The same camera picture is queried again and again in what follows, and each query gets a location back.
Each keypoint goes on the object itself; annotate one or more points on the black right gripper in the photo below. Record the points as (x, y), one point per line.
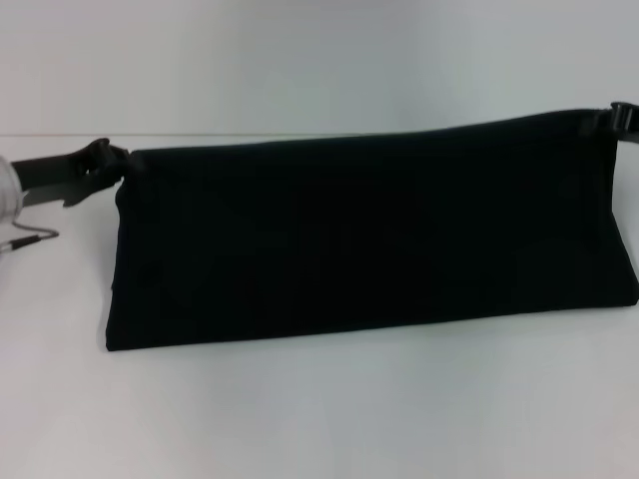
(630, 125)

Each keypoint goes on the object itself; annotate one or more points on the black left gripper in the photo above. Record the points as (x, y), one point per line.
(50, 174)

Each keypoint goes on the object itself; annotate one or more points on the black shirt with FREE print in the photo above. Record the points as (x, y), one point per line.
(369, 239)

